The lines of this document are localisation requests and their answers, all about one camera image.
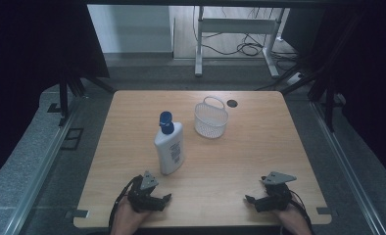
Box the black floor bracket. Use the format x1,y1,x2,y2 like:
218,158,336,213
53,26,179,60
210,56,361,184
46,103,63,115

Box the dark curtain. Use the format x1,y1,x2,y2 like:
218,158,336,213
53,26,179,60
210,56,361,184
0,0,111,189
307,0,386,190

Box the white power strip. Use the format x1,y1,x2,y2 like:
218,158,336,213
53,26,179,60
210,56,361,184
286,71,305,86

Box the black floor cables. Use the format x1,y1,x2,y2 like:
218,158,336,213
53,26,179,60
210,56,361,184
192,6,301,67

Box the person's left hand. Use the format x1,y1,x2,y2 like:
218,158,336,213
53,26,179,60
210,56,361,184
111,197,150,232

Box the black metal stand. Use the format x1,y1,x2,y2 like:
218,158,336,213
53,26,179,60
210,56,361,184
255,48,347,133

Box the person's right hand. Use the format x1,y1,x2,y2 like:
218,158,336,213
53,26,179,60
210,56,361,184
273,199,313,232

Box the aluminium rail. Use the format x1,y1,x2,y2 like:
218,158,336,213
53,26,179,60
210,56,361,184
3,96,83,235
310,101,386,235

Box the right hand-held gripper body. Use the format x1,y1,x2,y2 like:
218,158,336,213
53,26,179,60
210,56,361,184
261,170,298,212

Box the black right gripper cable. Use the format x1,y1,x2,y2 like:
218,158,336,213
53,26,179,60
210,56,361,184
288,190,314,235

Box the white plastic mesh basket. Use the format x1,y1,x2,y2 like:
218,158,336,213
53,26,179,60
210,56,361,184
193,95,229,139

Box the white metal desk frame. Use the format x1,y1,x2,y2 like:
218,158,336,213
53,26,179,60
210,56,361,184
194,5,287,79

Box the white bottle with blue cap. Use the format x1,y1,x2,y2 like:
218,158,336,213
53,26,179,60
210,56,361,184
153,111,185,176

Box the black tripod stand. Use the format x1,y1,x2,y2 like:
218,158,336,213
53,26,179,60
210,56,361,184
57,72,118,127

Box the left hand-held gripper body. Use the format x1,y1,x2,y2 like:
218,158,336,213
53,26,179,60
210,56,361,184
127,170,165,213

